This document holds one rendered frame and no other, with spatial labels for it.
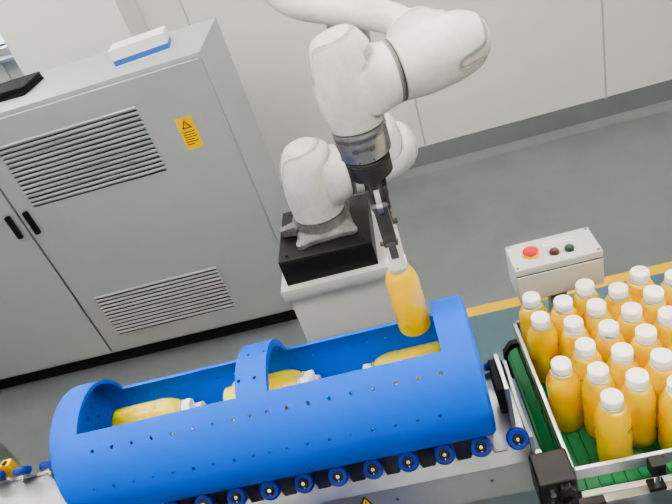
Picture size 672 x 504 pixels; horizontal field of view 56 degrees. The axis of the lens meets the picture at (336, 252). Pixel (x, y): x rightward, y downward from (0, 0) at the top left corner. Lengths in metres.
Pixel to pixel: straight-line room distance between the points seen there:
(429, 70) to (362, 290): 0.96
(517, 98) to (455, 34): 3.18
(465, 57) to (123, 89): 1.92
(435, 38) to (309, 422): 0.71
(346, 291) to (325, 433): 0.69
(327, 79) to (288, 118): 3.10
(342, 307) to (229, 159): 1.13
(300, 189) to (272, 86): 2.30
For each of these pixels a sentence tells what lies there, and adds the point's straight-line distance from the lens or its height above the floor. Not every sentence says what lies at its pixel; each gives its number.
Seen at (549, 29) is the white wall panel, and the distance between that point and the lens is 4.10.
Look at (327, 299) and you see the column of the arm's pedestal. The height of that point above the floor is 0.93.
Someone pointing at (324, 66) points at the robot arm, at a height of 1.76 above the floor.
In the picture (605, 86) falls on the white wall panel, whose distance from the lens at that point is 4.35.
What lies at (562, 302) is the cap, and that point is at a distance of 1.45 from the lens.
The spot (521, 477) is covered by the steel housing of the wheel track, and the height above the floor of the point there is 0.87.
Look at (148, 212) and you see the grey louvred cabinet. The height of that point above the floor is 0.84.
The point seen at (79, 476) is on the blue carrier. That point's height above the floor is 1.16.
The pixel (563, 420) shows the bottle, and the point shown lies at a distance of 1.41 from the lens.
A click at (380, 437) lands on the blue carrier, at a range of 1.24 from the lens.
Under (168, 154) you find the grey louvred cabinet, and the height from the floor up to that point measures 1.08.
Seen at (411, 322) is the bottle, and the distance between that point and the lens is 1.25.
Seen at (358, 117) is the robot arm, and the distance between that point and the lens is 0.99.
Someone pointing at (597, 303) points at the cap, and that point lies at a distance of 1.44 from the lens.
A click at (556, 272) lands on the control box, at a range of 1.55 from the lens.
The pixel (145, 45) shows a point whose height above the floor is 1.50.
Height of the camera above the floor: 2.06
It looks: 34 degrees down
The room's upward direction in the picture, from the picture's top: 20 degrees counter-clockwise
